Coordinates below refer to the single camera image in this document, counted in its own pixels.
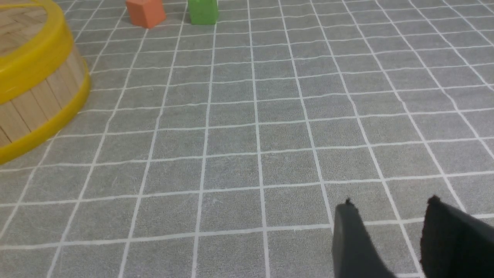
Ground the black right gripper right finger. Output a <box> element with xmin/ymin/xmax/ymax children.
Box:
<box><xmin>420</xmin><ymin>195</ymin><xmax>494</xmax><ymax>278</ymax></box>

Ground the green cube block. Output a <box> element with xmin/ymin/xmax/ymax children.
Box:
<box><xmin>188</xmin><ymin>0</ymin><xmax>219</xmax><ymax>25</ymax></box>

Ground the grey checked tablecloth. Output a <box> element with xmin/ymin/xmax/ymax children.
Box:
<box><xmin>1</xmin><ymin>0</ymin><xmax>494</xmax><ymax>278</ymax></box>

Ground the orange cube block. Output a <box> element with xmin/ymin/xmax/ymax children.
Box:
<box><xmin>125</xmin><ymin>0</ymin><xmax>166</xmax><ymax>29</ymax></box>

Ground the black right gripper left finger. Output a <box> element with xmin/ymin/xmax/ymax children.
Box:
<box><xmin>332</xmin><ymin>198</ymin><xmax>395</xmax><ymax>278</ymax></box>

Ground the wooden steamer with yellow rims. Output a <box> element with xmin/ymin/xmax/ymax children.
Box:
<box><xmin>0</xmin><ymin>0</ymin><xmax>91</xmax><ymax>164</ymax></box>

